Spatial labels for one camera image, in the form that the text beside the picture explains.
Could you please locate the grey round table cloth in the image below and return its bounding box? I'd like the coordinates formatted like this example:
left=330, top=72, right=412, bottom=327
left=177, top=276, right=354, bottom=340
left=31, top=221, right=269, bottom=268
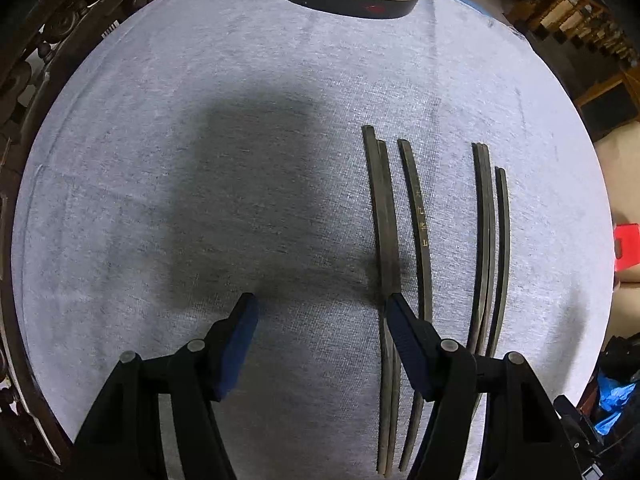
left=12, top=0, right=613, bottom=479

